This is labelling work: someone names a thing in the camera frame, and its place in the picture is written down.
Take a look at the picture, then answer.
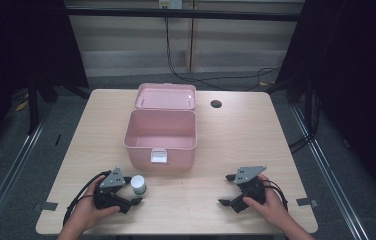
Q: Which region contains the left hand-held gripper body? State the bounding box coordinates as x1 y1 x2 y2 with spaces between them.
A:
93 166 132 215

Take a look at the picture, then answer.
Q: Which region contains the person's right hand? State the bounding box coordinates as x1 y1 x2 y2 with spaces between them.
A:
242 173 291 231

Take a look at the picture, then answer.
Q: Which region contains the small white-capped bottle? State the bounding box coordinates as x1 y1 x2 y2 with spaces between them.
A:
130 174 148 196

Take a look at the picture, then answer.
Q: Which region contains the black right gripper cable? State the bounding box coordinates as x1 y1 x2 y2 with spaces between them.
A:
264 179 290 212

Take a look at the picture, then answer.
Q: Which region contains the grey tape strip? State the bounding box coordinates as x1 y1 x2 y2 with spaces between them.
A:
33 201 59 212
295 197 319 208

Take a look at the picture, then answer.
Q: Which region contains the black metal stand leg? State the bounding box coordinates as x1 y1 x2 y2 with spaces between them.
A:
26 74 41 136

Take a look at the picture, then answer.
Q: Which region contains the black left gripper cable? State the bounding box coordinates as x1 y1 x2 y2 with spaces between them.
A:
62 170 112 227

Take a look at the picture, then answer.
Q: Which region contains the black curtain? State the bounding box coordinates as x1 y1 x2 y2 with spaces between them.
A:
265 0 376 211
0 0 90 168

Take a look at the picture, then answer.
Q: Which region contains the person's left hand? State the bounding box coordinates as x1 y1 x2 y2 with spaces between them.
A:
69 175 121 233

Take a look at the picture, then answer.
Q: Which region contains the black horizontal metal bar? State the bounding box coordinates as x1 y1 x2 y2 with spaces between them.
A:
65 7 303 23

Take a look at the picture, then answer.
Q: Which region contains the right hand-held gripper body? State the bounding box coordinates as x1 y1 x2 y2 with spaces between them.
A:
234 165 268 214

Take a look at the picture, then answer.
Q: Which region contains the long black power cable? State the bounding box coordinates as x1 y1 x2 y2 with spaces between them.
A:
163 5 281 92

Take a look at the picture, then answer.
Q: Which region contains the pink plastic storage box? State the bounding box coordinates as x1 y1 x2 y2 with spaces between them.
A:
123 82 198 173

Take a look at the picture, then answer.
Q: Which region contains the white wall socket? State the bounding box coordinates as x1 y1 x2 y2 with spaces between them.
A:
158 0 183 10

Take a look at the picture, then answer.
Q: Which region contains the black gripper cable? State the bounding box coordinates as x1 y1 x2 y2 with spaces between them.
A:
264 179 290 212
62 170 112 227

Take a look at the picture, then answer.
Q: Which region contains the metal floor rail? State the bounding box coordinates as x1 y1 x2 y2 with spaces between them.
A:
289 103 372 240
0 109 54 240

